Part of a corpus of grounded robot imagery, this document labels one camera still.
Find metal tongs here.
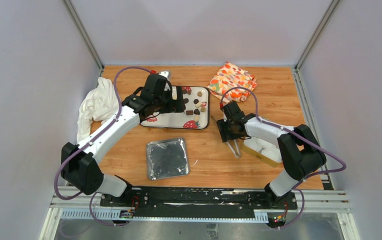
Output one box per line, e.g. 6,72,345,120
226,139,242,159

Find strawberry print tray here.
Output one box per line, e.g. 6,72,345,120
140,86,211,130

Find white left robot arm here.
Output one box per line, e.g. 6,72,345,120
56,71,185,207

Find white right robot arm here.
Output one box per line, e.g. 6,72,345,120
216,101,327,209

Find white paper cup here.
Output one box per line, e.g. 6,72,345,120
260,148,282,164
243,138,263,152

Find orange floral cloth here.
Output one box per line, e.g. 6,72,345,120
207,61,258,104

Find silver tin lid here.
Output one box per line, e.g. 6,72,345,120
146,137,190,181

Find white cloth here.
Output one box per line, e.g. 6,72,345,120
76,77,119,142

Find yellow tin box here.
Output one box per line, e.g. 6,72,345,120
241,139,282,168

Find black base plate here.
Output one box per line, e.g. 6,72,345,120
100,186,298,219

